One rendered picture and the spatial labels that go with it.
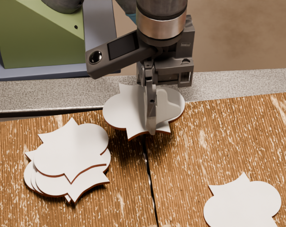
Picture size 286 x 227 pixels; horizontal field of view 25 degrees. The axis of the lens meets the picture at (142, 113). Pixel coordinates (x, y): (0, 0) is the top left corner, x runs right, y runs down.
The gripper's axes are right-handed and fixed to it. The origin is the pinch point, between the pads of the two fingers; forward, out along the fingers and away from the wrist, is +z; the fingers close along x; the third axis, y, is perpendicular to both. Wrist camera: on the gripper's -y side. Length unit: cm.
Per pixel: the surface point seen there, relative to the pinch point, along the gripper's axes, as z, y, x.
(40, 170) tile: 8.6, -19.1, -5.0
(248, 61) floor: 104, 60, 99
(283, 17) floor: 104, 81, 121
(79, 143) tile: 8.4, -11.7, -0.4
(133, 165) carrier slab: 12.3, -2.1, -3.9
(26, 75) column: 19.5, -21.4, 27.3
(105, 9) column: 18.9, -1.9, 45.6
